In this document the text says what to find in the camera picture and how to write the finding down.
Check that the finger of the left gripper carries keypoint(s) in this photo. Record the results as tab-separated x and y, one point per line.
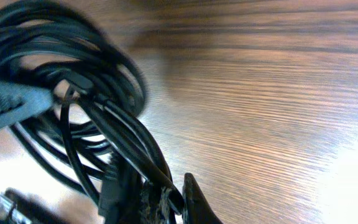
19	102

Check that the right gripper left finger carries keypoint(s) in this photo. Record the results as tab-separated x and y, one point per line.
156	205

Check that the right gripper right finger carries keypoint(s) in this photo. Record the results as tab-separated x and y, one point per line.
197	209

